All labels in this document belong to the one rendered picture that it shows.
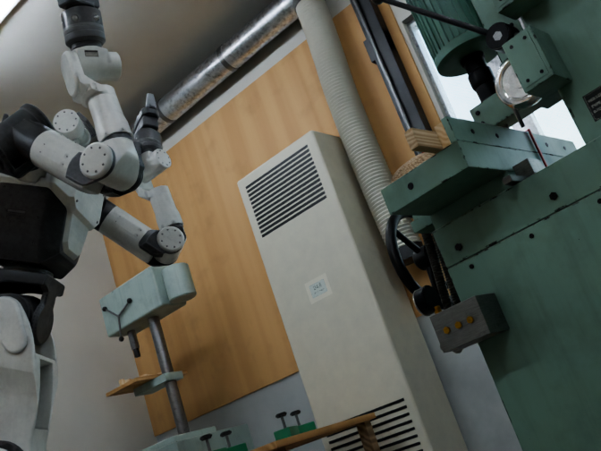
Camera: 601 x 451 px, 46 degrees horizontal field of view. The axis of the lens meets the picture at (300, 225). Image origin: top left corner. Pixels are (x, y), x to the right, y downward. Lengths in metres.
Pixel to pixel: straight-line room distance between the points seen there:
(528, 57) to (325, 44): 2.06
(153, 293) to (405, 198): 2.33
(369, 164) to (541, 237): 1.82
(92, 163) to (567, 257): 0.96
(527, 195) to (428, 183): 0.20
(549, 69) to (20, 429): 1.36
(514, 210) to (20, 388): 1.15
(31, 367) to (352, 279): 1.70
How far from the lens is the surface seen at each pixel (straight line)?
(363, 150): 3.24
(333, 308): 3.15
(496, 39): 1.63
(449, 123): 1.44
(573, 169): 1.45
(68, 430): 4.20
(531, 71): 1.53
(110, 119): 1.56
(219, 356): 4.03
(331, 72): 3.43
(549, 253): 1.47
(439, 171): 1.44
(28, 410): 1.75
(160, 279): 3.66
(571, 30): 1.62
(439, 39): 1.81
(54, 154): 1.61
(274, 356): 3.76
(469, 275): 1.55
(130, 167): 1.54
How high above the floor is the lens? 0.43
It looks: 18 degrees up
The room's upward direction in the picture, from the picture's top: 19 degrees counter-clockwise
